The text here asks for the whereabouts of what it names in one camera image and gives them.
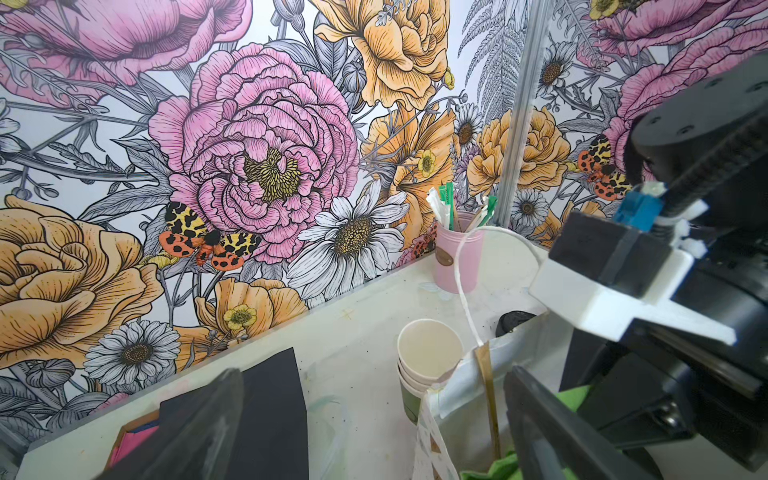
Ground pink plastic straw cup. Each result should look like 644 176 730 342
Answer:
433 224 484 294

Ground cartoon animal paper gift bag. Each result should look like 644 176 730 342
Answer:
411 232 573 479

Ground stack of black lids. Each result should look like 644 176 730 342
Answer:
495 310 535 338

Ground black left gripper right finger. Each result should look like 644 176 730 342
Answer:
504 366 652 480

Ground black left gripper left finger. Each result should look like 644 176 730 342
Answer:
99 369 244 480

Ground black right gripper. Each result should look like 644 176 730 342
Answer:
560 320 767 471

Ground stack of paper cups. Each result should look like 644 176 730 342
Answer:
396 318 464 425

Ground pink paper napkin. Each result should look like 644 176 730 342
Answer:
106 422 159 469

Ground aluminium right corner post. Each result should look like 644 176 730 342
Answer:
494 1 554 229

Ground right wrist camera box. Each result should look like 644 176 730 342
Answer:
529 187 737 345

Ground brown wooden stirrer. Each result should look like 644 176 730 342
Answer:
474 343 501 460

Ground black paper napkin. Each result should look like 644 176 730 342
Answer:
158 346 310 480

